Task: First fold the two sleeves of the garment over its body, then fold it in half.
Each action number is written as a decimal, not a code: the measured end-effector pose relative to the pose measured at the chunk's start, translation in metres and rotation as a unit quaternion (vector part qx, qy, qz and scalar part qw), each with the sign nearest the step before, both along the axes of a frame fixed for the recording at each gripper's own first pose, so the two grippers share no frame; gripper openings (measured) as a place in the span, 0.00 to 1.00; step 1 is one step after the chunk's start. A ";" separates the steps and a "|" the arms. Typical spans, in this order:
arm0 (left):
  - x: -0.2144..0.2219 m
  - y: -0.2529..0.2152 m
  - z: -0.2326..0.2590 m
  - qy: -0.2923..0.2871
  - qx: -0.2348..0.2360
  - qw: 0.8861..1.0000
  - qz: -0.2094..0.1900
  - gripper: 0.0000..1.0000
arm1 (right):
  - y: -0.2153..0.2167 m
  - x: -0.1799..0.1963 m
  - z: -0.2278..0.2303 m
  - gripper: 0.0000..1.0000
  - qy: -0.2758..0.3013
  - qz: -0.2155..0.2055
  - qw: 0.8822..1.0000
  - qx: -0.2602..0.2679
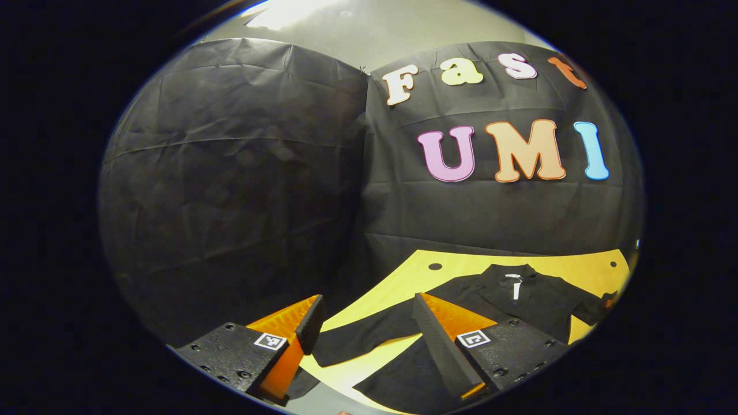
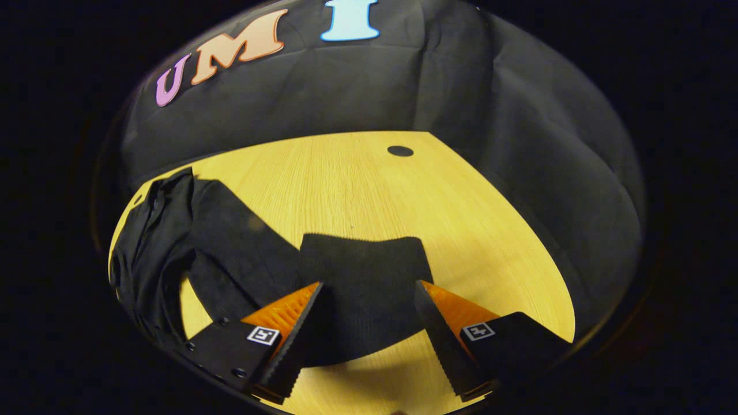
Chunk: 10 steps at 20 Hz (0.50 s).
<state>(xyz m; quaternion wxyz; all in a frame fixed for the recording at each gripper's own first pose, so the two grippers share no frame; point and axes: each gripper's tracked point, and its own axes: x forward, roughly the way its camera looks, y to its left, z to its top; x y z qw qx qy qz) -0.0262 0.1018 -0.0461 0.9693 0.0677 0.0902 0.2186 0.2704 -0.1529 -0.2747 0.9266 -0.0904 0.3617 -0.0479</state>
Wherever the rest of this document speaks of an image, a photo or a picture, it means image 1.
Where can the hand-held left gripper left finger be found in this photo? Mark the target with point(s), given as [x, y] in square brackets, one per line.
[310, 325]

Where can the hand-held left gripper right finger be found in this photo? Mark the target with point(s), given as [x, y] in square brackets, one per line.
[441, 346]

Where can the black garment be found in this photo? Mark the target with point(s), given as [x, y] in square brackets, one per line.
[519, 302]

